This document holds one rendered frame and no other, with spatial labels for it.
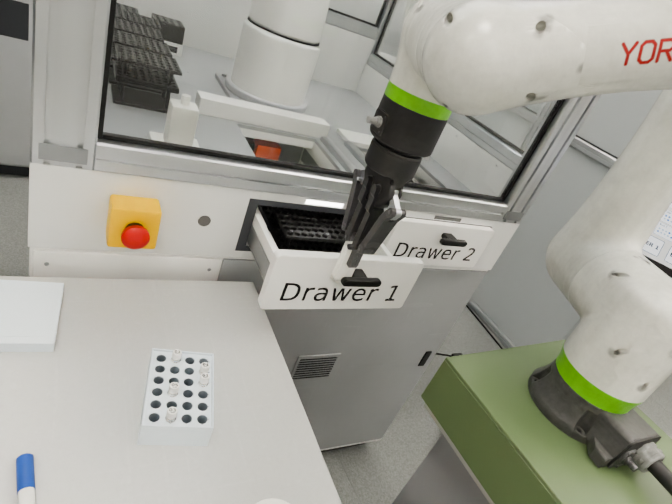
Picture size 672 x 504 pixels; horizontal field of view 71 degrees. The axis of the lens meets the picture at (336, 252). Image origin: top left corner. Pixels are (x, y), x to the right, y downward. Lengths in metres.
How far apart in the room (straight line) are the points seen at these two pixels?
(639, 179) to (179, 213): 0.72
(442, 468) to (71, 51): 0.88
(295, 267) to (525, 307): 1.96
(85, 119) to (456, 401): 0.69
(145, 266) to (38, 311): 0.19
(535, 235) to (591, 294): 1.77
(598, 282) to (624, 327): 0.08
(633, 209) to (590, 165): 1.61
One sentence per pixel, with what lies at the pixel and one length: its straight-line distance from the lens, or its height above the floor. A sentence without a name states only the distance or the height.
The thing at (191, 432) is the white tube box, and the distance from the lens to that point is 0.64.
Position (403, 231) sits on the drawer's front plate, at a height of 0.90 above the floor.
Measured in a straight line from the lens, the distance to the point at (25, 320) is 0.77.
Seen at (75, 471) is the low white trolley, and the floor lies 0.76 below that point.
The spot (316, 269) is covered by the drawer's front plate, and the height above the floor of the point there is 0.90.
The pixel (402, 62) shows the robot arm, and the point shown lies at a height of 1.24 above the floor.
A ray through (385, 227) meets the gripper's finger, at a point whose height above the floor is 1.03.
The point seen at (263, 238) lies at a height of 0.89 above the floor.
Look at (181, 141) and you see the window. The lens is 0.79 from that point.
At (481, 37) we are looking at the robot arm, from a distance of 0.48.
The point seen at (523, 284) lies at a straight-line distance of 2.59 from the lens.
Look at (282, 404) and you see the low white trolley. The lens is 0.73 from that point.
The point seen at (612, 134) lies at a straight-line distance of 2.43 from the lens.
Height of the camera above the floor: 1.31
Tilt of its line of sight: 29 degrees down
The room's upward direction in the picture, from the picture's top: 23 degrees clockwise
